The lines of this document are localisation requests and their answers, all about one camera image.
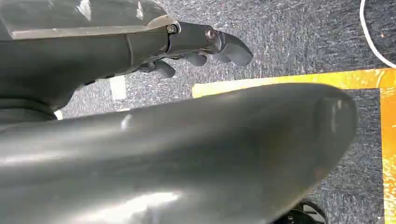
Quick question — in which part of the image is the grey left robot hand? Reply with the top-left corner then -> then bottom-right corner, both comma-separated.
0,0 -> 359,224

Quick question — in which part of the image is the yellow floor tape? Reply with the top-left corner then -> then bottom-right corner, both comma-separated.
191,67 -> 396,224

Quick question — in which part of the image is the black robot foot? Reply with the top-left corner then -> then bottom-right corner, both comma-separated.
273,200 -> 327,224

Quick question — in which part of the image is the white floor tape strip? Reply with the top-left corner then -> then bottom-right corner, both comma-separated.
109,75 -> 127,101

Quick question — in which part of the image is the white cable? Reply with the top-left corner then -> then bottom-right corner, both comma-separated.
359,0 -> 396,69

